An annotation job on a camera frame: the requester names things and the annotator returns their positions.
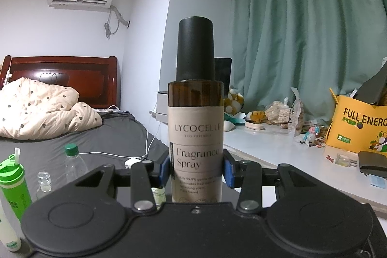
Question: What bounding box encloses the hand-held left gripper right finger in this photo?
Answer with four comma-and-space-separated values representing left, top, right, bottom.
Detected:
222, 152, 313, 215

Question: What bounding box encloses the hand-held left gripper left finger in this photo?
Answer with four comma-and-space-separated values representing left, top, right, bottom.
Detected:
75, 152, 170, 214

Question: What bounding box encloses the brown spray bottle black cap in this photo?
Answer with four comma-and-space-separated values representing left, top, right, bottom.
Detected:
167, 17, 225, 204

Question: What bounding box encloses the small bottle green label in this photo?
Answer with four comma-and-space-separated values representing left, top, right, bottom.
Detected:
151, 187, 166, 205

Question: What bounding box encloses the white soap dish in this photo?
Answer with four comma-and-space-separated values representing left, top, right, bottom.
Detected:
245, 121, 265, 131

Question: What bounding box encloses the grey bed sheet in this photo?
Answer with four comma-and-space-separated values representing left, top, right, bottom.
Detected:
0, 108, 170, 216

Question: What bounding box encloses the small tiger plush toy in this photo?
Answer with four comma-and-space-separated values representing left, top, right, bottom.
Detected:
250, 111, 267, 123

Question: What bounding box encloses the white bedside cabinet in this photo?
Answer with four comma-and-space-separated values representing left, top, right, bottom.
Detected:
156, 90, 170, 123

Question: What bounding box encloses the large tiger plush toy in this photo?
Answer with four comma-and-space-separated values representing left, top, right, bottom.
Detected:
223, 88, 245, 115

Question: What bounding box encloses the clear plastic bag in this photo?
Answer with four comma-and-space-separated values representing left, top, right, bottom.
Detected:
282, 88, 303, 138

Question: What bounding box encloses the unicorn figurine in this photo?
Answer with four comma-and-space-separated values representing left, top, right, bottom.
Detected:
299, 125, 321, 146

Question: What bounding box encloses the clear water bottle green cap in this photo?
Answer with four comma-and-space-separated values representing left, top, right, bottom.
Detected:
64, 144, 89, 184

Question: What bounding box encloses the small square glass bottle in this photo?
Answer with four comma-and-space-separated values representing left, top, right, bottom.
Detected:
335, 153, 352, 167

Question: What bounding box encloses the small clear glass bottle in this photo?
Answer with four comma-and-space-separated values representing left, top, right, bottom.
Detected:
36, 171, 52, 200

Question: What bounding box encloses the red wooden headboard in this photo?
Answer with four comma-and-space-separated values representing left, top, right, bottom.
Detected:
0, 55, 121, 110

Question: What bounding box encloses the yellow cardboard box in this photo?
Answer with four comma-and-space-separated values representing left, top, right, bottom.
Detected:
325, 88, 387, 155

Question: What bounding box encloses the cream dotted quilt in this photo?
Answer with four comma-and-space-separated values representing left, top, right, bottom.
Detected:
0, 77, 104, 142

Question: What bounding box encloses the black wallet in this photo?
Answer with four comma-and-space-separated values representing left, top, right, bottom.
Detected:
358, 150, 387, 178

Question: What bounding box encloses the green tumbler with straw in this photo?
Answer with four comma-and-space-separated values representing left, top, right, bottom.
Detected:
0, 147, 33, 225

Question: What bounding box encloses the green curtain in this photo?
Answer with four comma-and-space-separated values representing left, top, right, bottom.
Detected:
231, 0, 387, 129

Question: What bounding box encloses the dark grey bag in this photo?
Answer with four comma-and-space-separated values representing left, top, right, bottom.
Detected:
351, 65, 387, 106

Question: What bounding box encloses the white bottle green label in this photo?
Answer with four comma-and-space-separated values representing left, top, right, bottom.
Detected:
0, 200, 23, 252

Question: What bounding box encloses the white charging cable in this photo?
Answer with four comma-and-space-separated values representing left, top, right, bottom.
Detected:
78, 101, 161, 168

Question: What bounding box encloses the air conditioner hose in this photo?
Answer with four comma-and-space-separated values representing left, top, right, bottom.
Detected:
104, 5, 131, 38

